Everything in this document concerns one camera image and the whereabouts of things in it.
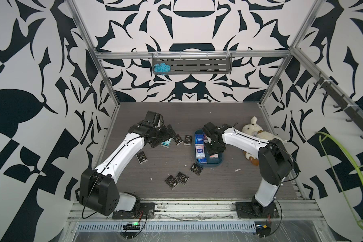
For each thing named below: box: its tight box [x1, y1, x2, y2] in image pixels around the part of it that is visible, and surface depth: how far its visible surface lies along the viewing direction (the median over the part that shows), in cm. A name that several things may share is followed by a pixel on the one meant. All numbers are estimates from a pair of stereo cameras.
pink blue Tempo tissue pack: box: [195, 143, 206, 159], surface depth 91 cm
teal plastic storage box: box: [194, 129, 224, 167], surface depth 91 cm
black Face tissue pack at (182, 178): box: [174, 171, 190, 186], surface depth 85 cm
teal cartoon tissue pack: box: [160, 137, 173, 149], surface depth 97 cm
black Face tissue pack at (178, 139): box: [172, 134, 184, 146], surface depth 99 cm
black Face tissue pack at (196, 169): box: [189, 162, 204, 176], surface depth 87 cm
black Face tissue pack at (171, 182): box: [164, 174, 179, 191], surface depth 83 cm
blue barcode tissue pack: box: [195, 133, 205, 145], surface depth 96 cm
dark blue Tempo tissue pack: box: [197, 157, 208, 164], surface depth 89 cm
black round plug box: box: [255, 224, 272, 238], surface depth 73 cm
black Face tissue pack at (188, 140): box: [183, 135, 193, 147], surface depth 99 cm
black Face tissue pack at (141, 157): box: [135, 150, 149, 165], surface depth 93 cm
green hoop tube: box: [314, 131, 363, 230], surface depth 64 cm
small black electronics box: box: [122, 221, 141, 230], surface depth 74 cm
